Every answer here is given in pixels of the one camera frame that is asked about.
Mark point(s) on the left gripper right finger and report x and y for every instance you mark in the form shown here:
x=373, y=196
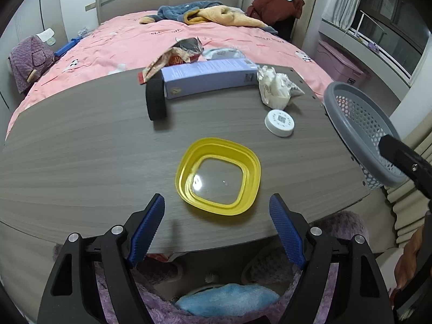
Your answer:
x=291, y=228

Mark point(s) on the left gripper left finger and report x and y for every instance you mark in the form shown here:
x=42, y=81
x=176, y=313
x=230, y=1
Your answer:
x=141, y=228

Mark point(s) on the yellow rimmed clear lid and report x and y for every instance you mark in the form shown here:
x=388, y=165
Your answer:
x=218, y=176

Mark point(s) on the black elastic band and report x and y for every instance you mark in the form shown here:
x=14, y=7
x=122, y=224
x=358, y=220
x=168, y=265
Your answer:
x=155, y=99

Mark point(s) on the white paper wrapper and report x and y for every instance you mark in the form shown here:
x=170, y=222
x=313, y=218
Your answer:
x=276, y=89

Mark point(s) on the person's right hand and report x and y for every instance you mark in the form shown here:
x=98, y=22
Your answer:
x=407, y=264

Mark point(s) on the light blue fuzzy slipper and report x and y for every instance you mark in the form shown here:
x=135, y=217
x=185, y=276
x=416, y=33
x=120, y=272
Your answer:
x=228, y=300

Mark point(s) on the white round jar lid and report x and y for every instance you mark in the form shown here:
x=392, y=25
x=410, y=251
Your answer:
x=279, y=123

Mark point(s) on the grey plastic laundry basket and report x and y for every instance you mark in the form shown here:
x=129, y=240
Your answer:
x=360, y=124

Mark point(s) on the lavender cardboard box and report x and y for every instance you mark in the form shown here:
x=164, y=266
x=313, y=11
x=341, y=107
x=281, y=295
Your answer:
x=199, y=77

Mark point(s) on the pink storage box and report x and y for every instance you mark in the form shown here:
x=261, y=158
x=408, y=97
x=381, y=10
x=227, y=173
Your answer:
x=338, y=66

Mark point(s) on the red white snack bag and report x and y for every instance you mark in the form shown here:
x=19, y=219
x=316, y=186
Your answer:
x=184, y=51

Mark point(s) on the pink bed duvet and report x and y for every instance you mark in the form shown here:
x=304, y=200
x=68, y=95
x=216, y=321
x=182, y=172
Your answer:
x=122, y=43

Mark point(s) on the crumpled light blue packet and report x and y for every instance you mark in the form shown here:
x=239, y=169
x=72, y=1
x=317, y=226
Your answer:
x=222, y=53

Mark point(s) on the blue tube object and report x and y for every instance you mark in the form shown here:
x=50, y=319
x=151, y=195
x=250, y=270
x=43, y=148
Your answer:
x=71, y=44

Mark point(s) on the purple fuzzy garment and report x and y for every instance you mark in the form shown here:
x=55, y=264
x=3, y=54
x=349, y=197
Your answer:
x=29, y=60

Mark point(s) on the white cloth on nightstand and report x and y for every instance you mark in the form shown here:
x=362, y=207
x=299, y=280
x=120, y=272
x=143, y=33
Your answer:
x=47, y=36

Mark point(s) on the blue fleece garment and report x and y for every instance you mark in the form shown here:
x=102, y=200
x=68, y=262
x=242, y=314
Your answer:
x=177, y=12

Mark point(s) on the maroon jacket on chair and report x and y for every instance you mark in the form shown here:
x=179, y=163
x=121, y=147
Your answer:
x=278, y=14

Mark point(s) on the yellow fleece garment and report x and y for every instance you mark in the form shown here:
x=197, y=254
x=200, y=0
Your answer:
x=224, y=16

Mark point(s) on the white window sill rack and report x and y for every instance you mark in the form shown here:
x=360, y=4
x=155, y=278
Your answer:
x=367, y=32

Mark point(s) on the white wardrobe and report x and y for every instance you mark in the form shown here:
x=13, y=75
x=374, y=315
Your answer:
x=32, y=17

